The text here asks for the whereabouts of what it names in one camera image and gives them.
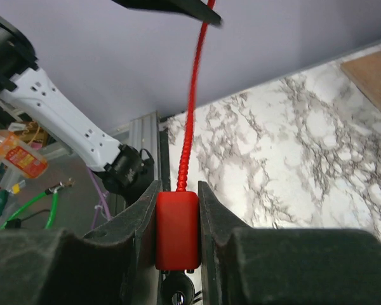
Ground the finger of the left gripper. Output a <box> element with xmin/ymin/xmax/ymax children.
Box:
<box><xmin>114</xmin><ymin>0</ymin><xmax>222</xmax><ymax>26</ymax></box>

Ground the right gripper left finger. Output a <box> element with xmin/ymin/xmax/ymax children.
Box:
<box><xmin>0</xmin><ymin>180</ymin><xmax>162</xmax><ymax>304</ymax></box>

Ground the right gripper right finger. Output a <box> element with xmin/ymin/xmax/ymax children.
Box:
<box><xmin>198</xmin><ymin>181</ymin><xmax>381</xmax><ymax>304</ymax></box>

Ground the silver key bunch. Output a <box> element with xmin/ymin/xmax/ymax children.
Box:
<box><xmin>160</xmin><ymin>271</ymin><xmax>203</xmax><ymax>305</ymax></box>

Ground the red cable lock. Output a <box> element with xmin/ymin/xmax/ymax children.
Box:
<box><xmin>154</xmin><ymin>0</ymin><xmax>217</xmax><ymax>271</ymax></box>

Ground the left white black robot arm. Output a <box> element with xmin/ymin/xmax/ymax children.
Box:
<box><xmin>0</xmin><ymin>16</ymin><xmax>154</xmax><ymax>205</ymax></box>

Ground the orange drink bottle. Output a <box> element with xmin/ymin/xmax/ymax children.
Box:
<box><xmin>0</xmin><ymin>130</ymin><xmax>48</xmax><ymax>179</ymax></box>

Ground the wooden board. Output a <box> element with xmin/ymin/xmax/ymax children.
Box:
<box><xmin>340</xmin><ymin>51</ymin><xmax>381</xmax><ymax>112</ymax></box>

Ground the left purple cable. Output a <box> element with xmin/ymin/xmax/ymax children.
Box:
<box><xmin>85</xmin><ymin>166</ymin><xmax>112</xmax><ymax>229</ymax></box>

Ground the green cable loop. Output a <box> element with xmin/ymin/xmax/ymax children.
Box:
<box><xmin>0</xmin><ymin>180</ymin><xmax>76</xmax><ymax>230</ymax></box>

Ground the green handle screwdriver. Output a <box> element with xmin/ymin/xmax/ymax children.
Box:
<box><xmin>0</xmin><ymin>189</ymin><xmax>9</xmax><ymax>217</ymax></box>

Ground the aluminium extrusion rail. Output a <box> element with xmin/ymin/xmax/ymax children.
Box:
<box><xmin>107</xmin><ymin>111</ymin><xmax>171</xmax><ymax>217</ymax></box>

